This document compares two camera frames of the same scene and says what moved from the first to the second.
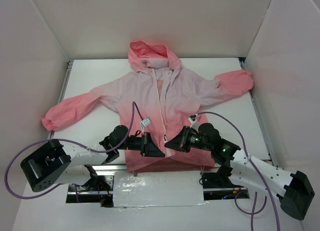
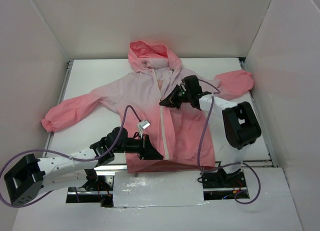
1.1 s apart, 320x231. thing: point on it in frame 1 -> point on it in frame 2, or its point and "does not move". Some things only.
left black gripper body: x=145 y=143 does not move
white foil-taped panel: x=172 y=188 does not move
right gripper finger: x=181 y=142 -> x=174 y=99
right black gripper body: x=186 y=139 -> x=178 y=97
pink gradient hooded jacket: x=156 y=95 does not move
